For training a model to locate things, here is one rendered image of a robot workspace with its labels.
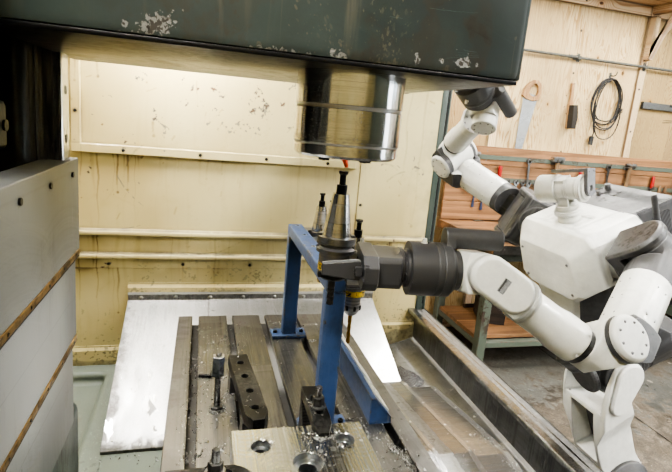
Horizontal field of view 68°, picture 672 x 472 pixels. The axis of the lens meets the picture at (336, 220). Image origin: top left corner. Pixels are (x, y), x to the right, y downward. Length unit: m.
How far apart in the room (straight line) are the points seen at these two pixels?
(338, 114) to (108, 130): 1.17
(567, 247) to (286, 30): 0.84
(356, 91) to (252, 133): 1.09
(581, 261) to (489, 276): 0.45
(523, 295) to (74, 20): 0.70
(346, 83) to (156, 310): 1.30
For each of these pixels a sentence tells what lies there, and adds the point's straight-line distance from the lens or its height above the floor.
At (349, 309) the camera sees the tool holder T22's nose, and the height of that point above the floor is 1.14.
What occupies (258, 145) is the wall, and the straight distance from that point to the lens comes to 1.75.
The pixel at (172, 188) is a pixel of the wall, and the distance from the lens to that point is 1.77.
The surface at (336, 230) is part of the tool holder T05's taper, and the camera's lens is 0.77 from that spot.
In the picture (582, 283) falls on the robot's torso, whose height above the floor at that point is 1.21.
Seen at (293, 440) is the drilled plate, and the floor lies 0.99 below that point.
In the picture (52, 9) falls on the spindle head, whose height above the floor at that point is 1.61.
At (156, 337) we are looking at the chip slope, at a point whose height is 0.78.
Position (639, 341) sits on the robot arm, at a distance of 0.96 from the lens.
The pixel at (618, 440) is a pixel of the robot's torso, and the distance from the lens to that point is 1.63.
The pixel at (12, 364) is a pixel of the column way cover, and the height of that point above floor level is 1.19.
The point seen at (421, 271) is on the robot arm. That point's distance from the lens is 0.78.
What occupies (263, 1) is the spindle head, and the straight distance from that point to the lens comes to 0.63.
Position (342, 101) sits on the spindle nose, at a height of 1.55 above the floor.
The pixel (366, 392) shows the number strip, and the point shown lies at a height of 0.95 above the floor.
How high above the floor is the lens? 1.52
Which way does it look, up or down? 11 degrees down
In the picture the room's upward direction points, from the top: 5 degrees clockwise
